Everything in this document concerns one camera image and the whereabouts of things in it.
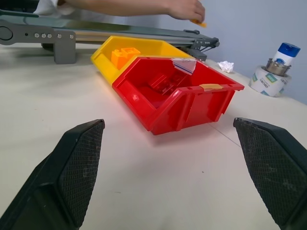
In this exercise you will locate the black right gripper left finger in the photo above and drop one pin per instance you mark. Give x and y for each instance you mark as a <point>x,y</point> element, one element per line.
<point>72,172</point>

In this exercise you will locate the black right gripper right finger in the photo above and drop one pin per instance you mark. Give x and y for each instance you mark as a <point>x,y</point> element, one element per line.
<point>273,167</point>

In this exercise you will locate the small orange toy block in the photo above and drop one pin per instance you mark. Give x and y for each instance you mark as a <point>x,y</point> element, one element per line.
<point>200,23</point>

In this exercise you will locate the grey conveyor belt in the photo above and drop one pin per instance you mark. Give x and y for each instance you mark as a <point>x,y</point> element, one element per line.
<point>72,31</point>

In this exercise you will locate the person's bare hand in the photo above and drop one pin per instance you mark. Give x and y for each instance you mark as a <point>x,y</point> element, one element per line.
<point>189,10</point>

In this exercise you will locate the white tape roll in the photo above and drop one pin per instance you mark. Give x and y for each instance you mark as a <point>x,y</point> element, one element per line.
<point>269,83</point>

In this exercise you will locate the small round metal tin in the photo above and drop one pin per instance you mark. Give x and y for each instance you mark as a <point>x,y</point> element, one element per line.
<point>278,66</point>

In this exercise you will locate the crumpled white paper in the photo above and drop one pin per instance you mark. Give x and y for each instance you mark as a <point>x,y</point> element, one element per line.
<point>226,65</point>

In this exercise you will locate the white bottle with blue cap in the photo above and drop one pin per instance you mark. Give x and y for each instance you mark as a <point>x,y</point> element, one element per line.
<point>286,54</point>

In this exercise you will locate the red plastic storage bin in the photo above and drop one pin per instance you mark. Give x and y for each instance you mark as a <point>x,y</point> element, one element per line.
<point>182,95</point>

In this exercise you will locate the yellow plastic storage bin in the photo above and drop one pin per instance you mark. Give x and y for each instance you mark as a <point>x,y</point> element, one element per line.
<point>108,61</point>

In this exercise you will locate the orange toy building block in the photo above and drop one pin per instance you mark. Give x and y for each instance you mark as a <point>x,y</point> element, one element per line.
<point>123,57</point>

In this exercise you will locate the red toy building block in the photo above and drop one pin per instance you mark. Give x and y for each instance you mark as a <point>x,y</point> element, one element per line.
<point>163,83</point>

